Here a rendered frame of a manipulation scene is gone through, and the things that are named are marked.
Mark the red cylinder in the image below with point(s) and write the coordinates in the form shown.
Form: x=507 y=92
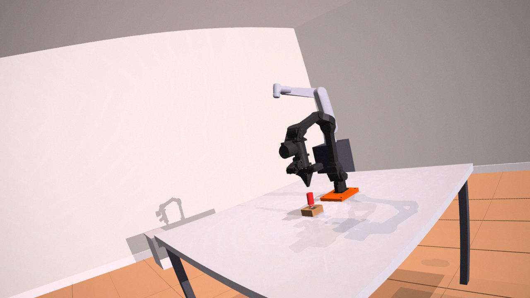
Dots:
x=310 y=198

